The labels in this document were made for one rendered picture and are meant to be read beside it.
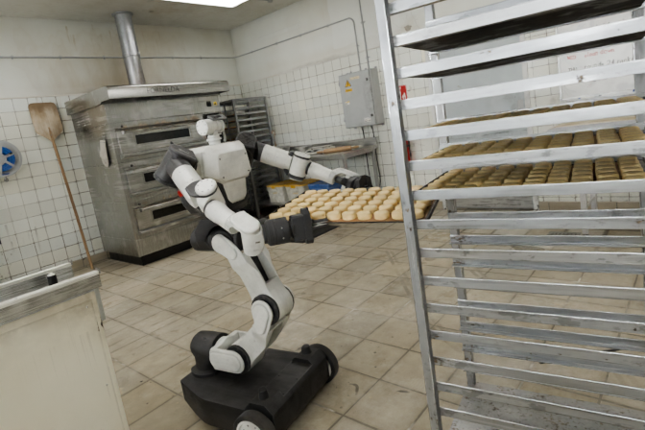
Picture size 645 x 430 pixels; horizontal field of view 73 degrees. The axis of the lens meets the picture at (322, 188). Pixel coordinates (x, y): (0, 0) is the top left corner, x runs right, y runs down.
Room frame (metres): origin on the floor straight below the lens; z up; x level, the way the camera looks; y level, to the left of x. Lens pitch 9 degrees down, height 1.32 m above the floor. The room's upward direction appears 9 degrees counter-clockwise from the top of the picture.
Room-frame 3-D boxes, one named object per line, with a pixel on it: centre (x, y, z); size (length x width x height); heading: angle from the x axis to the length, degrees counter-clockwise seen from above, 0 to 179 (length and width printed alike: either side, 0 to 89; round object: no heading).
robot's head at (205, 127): (1.92, 0.44, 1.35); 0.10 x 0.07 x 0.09; 149
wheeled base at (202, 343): (1.97, 0.50, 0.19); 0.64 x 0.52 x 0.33; 59
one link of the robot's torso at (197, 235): (1.97, 0.50, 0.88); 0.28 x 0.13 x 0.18; 59
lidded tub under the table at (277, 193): (6.49, 0.55, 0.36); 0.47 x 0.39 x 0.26; 136
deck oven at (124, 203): (5.63, 1.95, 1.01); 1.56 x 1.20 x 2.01; 138
